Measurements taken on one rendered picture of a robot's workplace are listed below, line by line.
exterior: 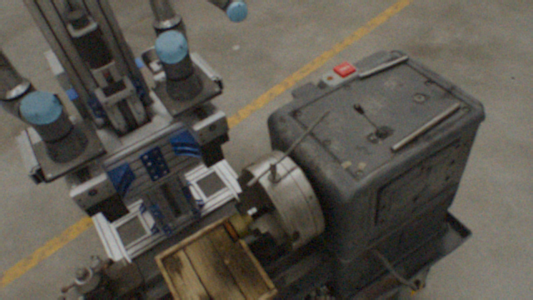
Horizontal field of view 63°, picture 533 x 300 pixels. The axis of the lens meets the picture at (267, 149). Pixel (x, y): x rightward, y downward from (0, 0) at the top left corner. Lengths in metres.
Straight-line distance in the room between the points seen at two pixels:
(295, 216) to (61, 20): 1.03
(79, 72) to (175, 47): 0.37
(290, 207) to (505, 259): 1.64
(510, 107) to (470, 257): 1.26
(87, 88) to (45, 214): 1.63
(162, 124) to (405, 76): 0.95
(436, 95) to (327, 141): 0.40
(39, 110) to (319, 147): 0.92
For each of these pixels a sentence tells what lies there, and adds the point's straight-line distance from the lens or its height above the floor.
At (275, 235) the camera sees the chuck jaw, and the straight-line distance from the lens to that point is 1.34.
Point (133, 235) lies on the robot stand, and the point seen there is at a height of 0.21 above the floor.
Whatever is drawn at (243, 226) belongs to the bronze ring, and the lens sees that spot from 1.38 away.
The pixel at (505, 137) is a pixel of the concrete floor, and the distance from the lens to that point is 3.25.
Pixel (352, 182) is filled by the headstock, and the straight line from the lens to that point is 1.26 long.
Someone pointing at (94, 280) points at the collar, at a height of 1.14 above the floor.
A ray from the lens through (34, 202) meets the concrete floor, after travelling 3.41.
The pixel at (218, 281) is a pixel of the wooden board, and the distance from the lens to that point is 1.56.
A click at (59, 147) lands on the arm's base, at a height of 1.23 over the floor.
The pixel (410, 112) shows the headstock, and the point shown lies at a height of 1.26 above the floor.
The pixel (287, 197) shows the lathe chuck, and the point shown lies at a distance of 1.29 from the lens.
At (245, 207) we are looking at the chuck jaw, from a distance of 1.39.
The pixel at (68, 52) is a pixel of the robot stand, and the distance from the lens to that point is 1.73.
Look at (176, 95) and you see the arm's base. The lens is 1.75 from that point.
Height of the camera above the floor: 2.27
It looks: 48 degrees down
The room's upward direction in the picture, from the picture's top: 11 degrees counter-clockwise
